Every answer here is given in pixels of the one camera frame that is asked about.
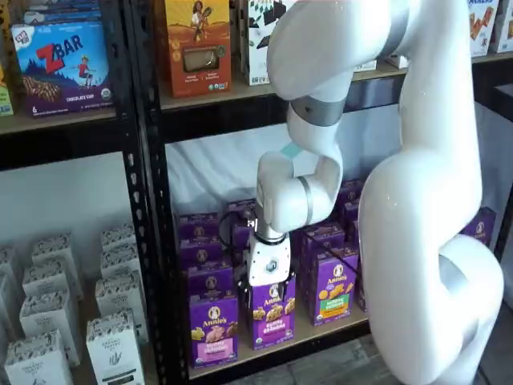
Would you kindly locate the white organic pantry box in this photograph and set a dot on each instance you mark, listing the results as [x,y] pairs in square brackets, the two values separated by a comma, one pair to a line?
[8,260]
[120,260]
[114,353]
[120,293]
[52,246]
[48,276]
[36,365]
[118,236]
[48,317]

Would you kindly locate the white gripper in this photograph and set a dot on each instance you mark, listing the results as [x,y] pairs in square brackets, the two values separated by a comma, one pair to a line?
[268,264]

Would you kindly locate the black metal shelf rack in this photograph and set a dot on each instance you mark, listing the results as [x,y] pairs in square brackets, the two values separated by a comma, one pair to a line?
[156,180]
[60,150]

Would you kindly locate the orange snack box with woman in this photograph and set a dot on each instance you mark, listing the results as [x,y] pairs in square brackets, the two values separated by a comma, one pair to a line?
[198,48]

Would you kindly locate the white Sweet Thins box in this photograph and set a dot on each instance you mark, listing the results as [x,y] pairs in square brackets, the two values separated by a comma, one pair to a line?
[258,60]

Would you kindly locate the teal tape strip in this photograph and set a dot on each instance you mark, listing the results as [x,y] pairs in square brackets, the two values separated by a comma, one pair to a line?
[292,151]

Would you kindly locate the green snack box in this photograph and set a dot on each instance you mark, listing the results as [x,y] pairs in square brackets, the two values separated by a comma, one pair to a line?
[5,100]

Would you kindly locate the purple Annie's box brown bunnies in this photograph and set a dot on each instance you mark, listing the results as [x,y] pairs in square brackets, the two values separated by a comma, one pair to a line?
[479,228]

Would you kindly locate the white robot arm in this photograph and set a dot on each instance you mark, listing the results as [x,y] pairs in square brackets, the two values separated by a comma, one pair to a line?
[421,200]

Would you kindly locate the blue Z Bar box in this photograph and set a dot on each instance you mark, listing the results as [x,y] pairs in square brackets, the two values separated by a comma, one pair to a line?
[60,10]
[64,72]

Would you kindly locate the white snack box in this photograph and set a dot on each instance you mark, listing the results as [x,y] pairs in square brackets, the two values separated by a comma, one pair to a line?
[506,28]

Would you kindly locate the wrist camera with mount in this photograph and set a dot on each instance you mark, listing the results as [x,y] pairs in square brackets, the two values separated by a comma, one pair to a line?
[251,224]

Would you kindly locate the purple Annie's box green patch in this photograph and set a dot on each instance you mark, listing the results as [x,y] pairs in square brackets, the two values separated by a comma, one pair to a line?
[320,236]
[334,288]

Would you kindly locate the yellow Bobo's box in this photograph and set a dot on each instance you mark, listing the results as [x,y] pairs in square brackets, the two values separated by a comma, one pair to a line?
[3,48]

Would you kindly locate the white backdrop sheet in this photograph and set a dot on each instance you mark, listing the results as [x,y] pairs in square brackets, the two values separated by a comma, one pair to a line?
[208,172]

